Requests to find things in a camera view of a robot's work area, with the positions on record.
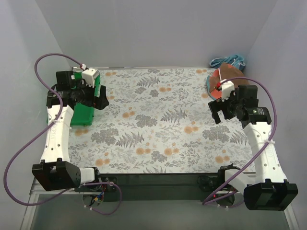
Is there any orange brown bear towel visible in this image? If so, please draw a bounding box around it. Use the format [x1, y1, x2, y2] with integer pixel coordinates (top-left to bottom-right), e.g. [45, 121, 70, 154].
[206, 63, 250, 99]

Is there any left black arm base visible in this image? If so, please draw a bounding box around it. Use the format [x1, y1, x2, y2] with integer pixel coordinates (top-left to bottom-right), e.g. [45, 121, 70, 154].
[74, 176, 117, 192]

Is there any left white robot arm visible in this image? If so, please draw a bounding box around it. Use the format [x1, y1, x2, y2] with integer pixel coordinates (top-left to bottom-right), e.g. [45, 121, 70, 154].
[32, 68, 109, 191]

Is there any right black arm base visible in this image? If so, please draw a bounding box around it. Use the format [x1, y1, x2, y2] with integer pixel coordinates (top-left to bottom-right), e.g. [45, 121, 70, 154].
[197, 174, 224, 192]

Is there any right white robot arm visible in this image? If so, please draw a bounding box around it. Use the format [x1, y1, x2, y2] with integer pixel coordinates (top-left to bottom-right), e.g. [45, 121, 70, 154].
[209, 82, 298, 211]

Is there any green plastic tray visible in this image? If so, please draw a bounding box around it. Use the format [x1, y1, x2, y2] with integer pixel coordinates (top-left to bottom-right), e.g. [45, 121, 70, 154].
[69, 69, 101, 127]

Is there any blue crumpled towel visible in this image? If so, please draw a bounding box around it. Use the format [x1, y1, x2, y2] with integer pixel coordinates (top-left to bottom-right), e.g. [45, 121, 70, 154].
[209, 54, 246, 71]

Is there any floral table mat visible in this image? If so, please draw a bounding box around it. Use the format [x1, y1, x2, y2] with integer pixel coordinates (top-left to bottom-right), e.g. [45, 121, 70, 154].
[68, 69, 252, 173]

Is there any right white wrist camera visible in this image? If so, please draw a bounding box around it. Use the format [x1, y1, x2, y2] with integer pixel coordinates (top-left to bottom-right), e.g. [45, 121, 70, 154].
[221, 80, 235, 101]

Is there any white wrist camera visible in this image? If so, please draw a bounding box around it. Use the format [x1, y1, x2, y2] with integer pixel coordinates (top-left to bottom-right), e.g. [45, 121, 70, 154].
[221, 80, 235, 101]
[81, 68, 99, 88]

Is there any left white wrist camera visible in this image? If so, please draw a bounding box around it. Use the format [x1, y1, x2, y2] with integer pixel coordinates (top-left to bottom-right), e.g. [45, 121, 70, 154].
[81, 68, 99, 88]

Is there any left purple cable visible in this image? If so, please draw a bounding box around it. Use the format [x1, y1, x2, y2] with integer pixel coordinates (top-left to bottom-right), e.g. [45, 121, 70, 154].
[3, 53, 122, 216]

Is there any aluminium frame rail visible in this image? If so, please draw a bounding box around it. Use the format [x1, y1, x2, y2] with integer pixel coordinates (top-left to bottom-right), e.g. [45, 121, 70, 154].
[22, 173, 299, 230]

